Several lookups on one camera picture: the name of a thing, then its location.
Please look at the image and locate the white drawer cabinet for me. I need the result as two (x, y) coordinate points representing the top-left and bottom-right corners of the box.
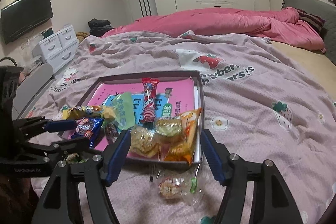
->
(32, 25), (79, 73)

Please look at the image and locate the black green pea packet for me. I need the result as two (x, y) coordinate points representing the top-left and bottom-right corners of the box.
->
(65, 153), (88, 164)

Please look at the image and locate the black wall television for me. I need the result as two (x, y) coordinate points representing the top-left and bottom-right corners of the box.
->
(1, 0), (54, 44)

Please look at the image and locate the blue oreo packet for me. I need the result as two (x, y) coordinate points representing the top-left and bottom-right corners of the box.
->
(71, 117), (104, 148)

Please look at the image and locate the striped dark pillow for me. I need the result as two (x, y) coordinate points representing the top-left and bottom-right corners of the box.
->
(297, 9), (326, 35)

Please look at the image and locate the dark clothes pile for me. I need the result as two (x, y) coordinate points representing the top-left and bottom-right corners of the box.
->
(88, 19), (114, 37)

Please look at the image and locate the pink Chinese workbook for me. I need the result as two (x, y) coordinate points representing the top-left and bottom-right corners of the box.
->
(86, 77), (202, 161)

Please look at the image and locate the pink quilt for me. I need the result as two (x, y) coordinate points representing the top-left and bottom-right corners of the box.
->
(103, 7), (326, 51)

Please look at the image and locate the orange rice cracker packet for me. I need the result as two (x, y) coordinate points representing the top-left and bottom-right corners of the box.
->
(164, 107), (202, 165)

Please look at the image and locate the purple strawberry blanket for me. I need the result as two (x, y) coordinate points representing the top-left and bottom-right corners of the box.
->
(31, 31), (335, 223)

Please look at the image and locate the clear green cake packet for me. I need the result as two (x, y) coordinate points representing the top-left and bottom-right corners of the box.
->
(154, 117), (183, 137)

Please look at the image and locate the dark shallow box tray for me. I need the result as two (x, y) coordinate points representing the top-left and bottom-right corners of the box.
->
(78, 71), (205, 168)

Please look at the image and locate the yellow wafer bar packet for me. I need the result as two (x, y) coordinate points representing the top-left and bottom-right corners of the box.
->
(62, 106), (103, 120)

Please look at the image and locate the red candy tube packet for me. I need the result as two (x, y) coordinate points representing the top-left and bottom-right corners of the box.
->
(141, 77), (159, 124)

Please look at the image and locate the grey bench seat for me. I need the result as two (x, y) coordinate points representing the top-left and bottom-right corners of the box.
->
(12, 64), (54, 119)

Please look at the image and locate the grey bed headboard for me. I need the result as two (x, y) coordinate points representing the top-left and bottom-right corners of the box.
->
(282, 0), (336, 64)

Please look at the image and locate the clear meat floss cake packet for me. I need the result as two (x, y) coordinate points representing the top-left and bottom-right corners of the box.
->
(130, 125), (159, 158)

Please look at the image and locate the small brown candy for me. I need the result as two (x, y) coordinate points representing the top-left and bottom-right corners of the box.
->
(104, 123), (119, 144)

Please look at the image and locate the clear nougat cracker packet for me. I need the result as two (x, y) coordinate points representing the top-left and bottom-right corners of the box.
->
(153, 170), (204, 206)

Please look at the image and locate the green pouch with yellow cake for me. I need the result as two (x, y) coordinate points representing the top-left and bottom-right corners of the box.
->
(102, 92), (135, 131)

